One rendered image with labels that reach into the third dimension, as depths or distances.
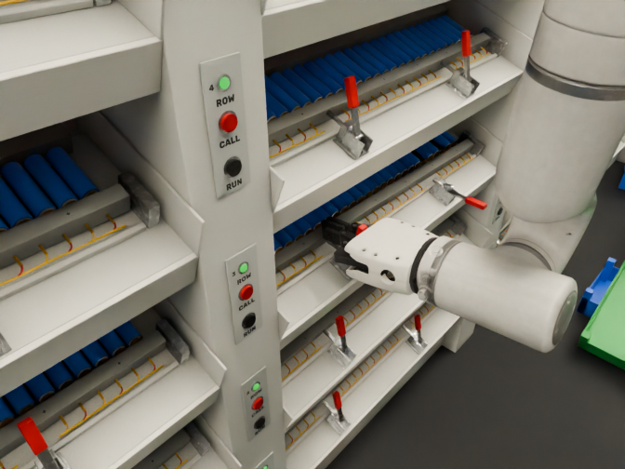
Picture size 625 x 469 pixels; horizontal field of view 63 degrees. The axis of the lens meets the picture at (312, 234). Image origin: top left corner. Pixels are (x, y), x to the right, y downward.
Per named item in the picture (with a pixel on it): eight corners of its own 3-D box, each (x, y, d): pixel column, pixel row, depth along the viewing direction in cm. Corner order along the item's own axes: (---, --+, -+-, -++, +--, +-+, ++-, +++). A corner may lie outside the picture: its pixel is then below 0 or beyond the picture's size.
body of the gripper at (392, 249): (412, 314, 61) (341, 282, 68) (456, 274, 68) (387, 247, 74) (413, 263, 58) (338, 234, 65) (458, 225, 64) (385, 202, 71)
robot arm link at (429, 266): (430, 322, 61) (408, 313, 63) (467, 286, 66) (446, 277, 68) (432, 264, 56) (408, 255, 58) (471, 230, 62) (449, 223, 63)
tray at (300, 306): (488, 185, 104) (514, 151, 97) (272, 356, 68) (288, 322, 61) (415, 126, 110) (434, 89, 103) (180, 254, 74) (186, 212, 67)
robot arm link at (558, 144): (585, 16, 49) (500, 249, 69) (509, 62, 40) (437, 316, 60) (688, 40, 44) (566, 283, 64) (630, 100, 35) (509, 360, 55)
